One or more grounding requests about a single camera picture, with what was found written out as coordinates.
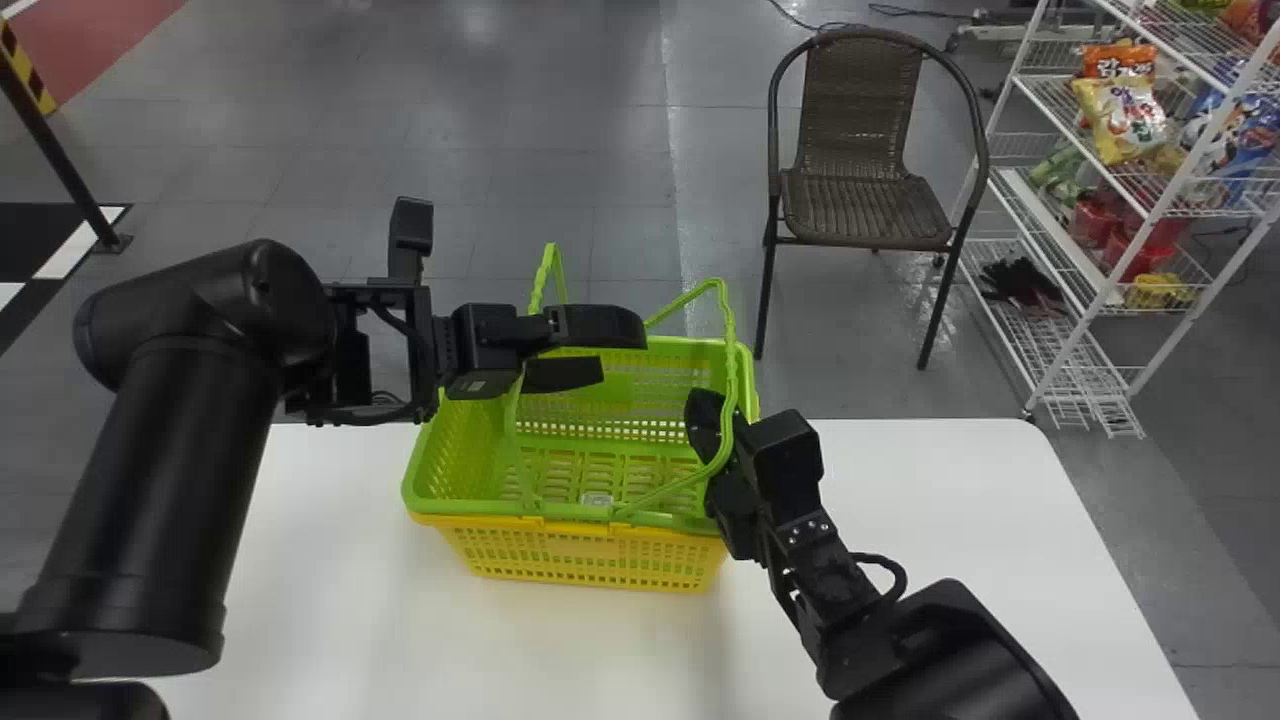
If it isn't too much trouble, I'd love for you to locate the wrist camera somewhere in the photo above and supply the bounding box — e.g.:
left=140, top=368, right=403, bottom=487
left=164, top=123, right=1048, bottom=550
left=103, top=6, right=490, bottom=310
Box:
left=737, top=408, right=828, bottom=523
left=387, top=196, right=435, bottom=284

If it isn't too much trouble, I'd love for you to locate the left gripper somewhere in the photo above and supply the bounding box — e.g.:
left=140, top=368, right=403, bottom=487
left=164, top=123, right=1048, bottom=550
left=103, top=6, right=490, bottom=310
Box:
left=436, top=302, right=649, bottom=402

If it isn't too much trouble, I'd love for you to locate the orange snack packet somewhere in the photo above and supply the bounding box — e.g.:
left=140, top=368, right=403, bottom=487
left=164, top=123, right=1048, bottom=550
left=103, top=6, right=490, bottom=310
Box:
left=1079, top=41, right=1160, bottom=82

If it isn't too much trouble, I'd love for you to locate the red snack packet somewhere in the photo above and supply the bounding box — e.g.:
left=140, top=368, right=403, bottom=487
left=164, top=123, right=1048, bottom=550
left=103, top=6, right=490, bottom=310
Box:
left=1068, top=193, right=1192, bottom=283

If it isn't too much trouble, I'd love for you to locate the black cable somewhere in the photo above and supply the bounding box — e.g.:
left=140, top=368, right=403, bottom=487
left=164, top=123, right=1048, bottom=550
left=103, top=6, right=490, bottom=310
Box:
left=848, top=551, right=910, bottom=607

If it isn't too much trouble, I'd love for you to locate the white wire rack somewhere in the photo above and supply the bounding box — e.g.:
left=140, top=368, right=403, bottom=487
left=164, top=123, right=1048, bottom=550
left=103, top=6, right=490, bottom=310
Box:
left=944, top=0, right=1280, bottom=440

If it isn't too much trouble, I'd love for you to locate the blue snack packet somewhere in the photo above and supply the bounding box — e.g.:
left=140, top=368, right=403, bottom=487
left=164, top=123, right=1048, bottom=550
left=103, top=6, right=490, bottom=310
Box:
left=1180, top=88, right=1280, bottom=208

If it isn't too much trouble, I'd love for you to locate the small yellow snack packet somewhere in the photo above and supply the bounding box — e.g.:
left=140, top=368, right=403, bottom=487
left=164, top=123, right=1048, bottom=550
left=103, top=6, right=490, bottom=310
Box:
left=1124, top=272, right=1197, bottom=310

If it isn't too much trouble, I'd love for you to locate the brown wicker chair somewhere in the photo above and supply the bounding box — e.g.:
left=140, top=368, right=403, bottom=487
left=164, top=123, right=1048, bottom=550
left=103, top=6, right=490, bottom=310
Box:
left=753, top=27, right=992, bottom=372

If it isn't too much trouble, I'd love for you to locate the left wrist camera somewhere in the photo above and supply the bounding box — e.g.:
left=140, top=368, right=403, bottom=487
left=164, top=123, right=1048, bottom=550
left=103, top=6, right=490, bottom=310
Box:
left=387, top=196, right=435, bottom=284

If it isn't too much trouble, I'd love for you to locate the green basket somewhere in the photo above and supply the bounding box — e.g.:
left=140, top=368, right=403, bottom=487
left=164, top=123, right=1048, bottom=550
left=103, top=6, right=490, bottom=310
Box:
left=401, top=243, right=761, bottom=537

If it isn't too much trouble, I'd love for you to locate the green snack packet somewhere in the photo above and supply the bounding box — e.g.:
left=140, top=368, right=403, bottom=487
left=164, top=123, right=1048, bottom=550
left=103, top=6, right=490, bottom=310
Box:
left=1029, top=143, right=1098, bottom=208

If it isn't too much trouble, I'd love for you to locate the yellow basket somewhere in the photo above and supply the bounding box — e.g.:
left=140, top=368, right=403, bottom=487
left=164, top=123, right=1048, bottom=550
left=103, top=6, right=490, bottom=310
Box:
left=409, top=510, right=730, bottom=594

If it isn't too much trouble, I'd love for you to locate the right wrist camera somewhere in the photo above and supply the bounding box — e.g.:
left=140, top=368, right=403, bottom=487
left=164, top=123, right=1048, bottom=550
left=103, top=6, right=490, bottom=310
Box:
left=737, top=408, right=828, bottom=523

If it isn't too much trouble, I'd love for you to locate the striped post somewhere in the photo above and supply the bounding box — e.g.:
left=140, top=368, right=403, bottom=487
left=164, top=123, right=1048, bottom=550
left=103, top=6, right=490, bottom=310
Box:
left=0, top=18, right=134, bottom=255

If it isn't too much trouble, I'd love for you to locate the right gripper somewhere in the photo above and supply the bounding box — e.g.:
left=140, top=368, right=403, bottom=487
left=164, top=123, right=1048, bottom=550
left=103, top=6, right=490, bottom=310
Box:
left=684, top=387, right=792, bottom=562

